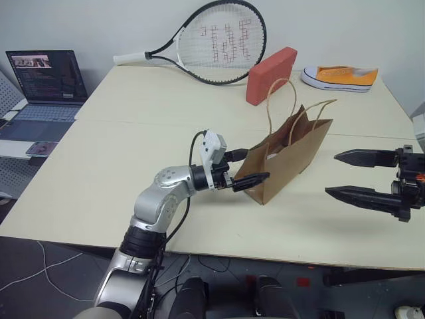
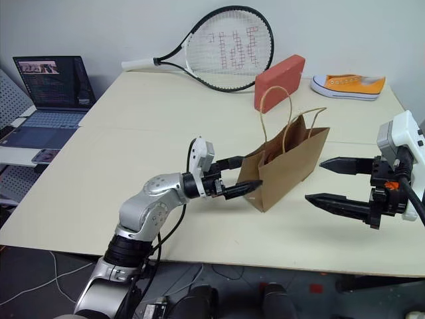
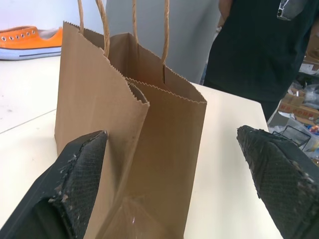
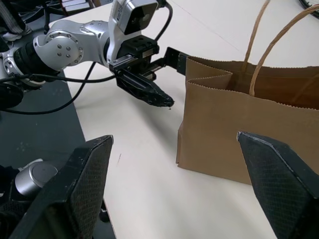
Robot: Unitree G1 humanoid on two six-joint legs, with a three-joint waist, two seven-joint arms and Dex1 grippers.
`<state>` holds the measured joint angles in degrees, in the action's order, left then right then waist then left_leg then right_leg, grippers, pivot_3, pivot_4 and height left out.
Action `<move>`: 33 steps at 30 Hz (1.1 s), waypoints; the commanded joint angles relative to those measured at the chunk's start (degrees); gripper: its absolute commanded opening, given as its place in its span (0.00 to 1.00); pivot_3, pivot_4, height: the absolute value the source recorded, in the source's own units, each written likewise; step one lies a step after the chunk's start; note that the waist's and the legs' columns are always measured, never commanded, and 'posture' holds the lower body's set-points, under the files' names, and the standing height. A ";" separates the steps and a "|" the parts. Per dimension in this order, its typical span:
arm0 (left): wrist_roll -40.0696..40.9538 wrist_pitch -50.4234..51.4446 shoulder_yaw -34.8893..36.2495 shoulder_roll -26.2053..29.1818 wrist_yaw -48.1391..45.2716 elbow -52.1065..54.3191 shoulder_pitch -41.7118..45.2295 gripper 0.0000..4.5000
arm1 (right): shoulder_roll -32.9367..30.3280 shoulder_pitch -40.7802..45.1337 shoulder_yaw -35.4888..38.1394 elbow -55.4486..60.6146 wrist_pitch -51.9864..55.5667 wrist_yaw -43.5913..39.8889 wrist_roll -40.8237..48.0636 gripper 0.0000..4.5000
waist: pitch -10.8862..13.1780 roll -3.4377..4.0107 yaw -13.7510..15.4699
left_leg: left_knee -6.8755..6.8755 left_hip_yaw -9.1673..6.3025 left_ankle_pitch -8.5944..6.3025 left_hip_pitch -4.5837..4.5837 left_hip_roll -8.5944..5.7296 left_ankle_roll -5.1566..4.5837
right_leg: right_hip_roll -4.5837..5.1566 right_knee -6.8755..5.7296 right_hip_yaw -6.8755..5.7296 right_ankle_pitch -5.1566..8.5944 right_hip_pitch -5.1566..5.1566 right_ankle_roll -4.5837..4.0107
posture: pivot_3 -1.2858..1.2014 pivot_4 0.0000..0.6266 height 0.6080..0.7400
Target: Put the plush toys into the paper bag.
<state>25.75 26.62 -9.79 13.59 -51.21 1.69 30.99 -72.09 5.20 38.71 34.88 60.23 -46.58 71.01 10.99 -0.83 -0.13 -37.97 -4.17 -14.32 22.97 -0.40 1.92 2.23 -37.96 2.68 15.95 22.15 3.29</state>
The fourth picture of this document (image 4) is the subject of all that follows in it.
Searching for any finger of the taped black left gripper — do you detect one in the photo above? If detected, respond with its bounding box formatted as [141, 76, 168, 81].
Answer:
[115, 68, 175, 109]

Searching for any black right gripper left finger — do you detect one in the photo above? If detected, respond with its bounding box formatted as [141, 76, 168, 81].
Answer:
[9, 134, 115, 239]

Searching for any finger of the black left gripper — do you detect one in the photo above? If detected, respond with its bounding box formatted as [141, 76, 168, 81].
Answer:
[165, 46, 188, 75]

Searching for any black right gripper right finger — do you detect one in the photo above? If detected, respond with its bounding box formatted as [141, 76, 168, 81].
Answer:
[236, 131, 319, 239]

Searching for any brown paper bag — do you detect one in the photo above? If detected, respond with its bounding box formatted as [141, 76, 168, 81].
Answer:
[175, 0, 319, 186]

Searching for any silver robot body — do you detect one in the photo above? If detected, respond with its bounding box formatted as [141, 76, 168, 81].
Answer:
[0, 158, 59, 239]

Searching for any stack of white boxes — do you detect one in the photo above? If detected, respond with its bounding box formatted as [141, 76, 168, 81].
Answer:
[60, 0, 93, 15]

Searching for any black chair base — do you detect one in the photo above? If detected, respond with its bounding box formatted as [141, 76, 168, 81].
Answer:
[41, 0, 66, 33]

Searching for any white sneaker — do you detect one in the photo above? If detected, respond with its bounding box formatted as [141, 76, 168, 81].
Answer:
[1, 24, 33, 42]

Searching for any grey trouser leg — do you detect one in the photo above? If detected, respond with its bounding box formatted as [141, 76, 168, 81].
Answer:
[0, 0, 26, 35]

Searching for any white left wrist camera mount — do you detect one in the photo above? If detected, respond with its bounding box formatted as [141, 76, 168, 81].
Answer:
[106, 0, 160, 66]

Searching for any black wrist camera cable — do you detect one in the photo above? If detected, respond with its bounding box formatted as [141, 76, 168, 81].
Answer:
[154, 0, 174, 42]

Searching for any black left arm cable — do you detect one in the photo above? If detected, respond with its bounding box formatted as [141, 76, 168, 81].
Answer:
[0, 61, 117, 115]

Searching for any thick black cable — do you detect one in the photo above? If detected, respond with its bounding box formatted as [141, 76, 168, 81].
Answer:
[297, 0, 319, 18]

